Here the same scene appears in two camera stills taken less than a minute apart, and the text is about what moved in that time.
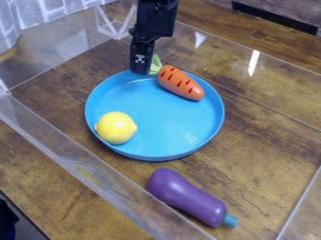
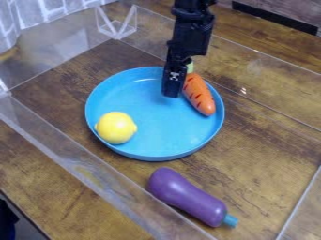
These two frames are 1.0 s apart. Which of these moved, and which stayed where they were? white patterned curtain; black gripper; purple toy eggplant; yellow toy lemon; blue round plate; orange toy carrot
Moved: orange toy carrot; black gripper
Stayed: blue round plate; yellow toy lemon; purple toy eggplant; white patterned curtain
